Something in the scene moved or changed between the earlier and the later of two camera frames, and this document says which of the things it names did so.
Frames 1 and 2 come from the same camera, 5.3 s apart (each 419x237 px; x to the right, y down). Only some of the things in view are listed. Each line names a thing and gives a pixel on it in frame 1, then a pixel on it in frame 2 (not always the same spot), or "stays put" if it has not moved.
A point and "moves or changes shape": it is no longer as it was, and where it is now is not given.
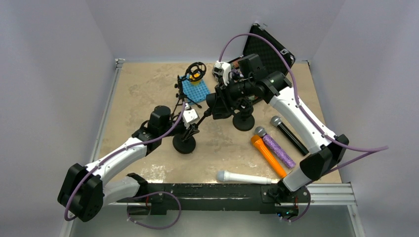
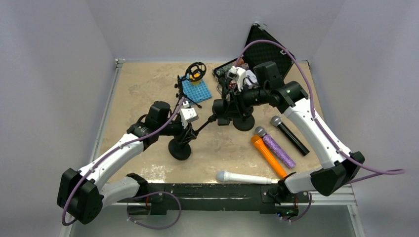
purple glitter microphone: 275,146 stays put
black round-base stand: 185,143 moves or changes shape
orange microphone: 258,143 stays put
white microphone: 225,176 stays put
